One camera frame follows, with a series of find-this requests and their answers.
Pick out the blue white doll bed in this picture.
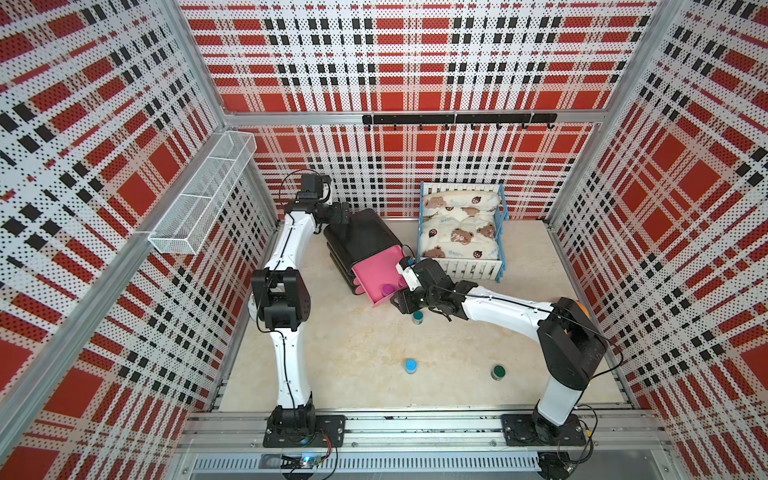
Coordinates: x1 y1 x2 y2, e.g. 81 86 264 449
417 182 509 282

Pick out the light blue paint can front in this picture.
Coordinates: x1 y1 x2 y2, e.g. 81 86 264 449
404 359 418 374

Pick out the orange plush whale toy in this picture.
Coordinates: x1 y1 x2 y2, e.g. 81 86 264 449
576 301 591 318

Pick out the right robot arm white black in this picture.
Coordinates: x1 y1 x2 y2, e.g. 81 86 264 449
390 257 609 447

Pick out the bear print blanket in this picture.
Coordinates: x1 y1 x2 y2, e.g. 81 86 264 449
419 190 500 260

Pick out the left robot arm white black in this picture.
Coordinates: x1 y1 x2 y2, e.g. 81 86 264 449
248 200 350 452

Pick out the black pink drawer cabinet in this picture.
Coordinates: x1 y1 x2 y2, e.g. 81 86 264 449
324 209 403 295

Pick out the black wall hook rail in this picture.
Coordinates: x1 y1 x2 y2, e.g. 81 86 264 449
362 113 558 127

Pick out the aluminium mounting rail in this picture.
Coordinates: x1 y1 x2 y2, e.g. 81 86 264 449
177 407 671 453

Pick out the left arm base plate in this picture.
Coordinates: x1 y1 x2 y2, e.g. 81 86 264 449
262 410 347 448

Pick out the white wire mesh shelf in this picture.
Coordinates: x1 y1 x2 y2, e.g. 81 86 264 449
148 131 256 255

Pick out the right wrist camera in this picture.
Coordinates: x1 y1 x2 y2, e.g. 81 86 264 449
396 257 422 291

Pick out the pink top drawer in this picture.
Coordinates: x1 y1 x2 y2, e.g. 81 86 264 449
352 245 407 307

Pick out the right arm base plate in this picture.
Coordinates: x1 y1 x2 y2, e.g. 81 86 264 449
501 412 587 447

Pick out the dark green paint can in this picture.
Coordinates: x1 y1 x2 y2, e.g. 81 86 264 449
491 365 506 381

